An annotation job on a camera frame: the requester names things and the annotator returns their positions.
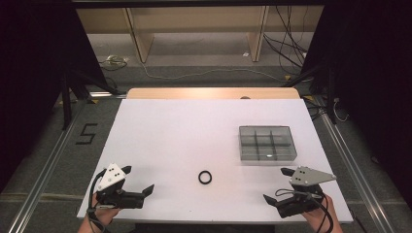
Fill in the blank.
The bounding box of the clear plastic compartment box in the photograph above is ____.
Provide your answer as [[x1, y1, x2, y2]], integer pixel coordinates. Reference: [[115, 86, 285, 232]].
[[238, 125, 298, 163]]

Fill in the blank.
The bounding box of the coiled pale cable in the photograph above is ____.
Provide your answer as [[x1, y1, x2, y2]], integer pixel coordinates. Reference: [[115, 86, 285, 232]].
[[98, 54, 130, 72]]

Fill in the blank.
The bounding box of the black metal stand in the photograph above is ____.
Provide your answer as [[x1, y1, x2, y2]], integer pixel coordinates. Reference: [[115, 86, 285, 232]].
[[59, 67, 121, 130], [285, 62, 339, 125]]

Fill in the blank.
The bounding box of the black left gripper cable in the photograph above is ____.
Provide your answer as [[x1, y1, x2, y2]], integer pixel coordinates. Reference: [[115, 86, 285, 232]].
[[86, 168, 109, 233]]

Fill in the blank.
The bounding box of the light wooden shelf unit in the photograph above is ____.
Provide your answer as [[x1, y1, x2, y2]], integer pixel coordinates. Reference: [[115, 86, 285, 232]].
[[76, 6, 325, 64]]

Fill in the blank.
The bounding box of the black rubber ring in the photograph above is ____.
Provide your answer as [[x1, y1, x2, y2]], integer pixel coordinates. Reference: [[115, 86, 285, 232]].
[[197, 170, 214, 185]]

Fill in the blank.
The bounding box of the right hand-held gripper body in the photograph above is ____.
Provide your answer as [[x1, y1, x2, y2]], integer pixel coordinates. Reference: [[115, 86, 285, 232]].
[[277, 166, 337, 218]]

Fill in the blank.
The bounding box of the person's right hand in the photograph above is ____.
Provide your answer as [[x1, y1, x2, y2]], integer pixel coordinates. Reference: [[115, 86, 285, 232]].
[[299, 193, 335, 227]]

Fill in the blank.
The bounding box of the white cable loop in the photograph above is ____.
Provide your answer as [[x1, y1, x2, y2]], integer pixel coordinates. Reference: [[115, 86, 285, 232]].
[[333, 98, 350, 123]]

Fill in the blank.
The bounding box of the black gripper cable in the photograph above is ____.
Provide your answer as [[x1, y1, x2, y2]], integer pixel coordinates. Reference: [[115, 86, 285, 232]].
[[275, 188, 334, 233], [86, 168, 109, 233]]

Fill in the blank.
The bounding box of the white table board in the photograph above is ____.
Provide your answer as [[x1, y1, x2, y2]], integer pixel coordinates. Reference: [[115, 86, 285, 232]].
[[76, 98, 354, 225]]

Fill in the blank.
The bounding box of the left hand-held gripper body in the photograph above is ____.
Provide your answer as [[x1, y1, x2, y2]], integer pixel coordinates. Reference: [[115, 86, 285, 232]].
[[95, 163, 145, 210]]

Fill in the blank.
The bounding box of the bundle of black cables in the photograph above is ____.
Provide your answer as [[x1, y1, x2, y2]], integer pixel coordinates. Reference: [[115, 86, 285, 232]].
[[261, 5, 309, 77]]

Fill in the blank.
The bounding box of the wooden table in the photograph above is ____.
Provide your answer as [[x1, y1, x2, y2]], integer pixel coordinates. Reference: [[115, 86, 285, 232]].
[[125, 86, 301, 100]]

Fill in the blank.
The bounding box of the short aluminium rail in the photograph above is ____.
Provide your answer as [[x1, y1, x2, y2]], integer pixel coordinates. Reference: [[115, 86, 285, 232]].
[[88, 91, 128, 99]]

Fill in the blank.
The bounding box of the long white floor cable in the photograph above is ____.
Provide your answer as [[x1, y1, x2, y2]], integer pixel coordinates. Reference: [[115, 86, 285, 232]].
[[139, 61, 287, 83]]

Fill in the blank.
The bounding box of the black overhead bar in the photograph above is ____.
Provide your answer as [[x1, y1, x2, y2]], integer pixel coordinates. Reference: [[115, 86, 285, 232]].
[[71, 0, 326, 9]]

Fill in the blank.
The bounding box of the dark curtain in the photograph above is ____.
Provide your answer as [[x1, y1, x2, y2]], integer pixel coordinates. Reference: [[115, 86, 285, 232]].
[[300, 0, 412, 210], [0, 0, 109, 193]]

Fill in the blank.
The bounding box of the person's left hand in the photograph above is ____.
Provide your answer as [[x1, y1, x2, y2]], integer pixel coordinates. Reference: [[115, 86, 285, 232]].
[[91, 193, 121, 226]]

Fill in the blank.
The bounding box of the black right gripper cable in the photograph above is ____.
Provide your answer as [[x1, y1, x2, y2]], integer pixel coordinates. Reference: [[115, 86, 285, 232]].
[[275, 188, 334, 233]]

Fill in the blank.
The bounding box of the long aluminium floor rail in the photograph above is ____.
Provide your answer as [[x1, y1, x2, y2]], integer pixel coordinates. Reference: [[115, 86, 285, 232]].
[[8, 100, 89, 233], [312, 96, 396, 233]]

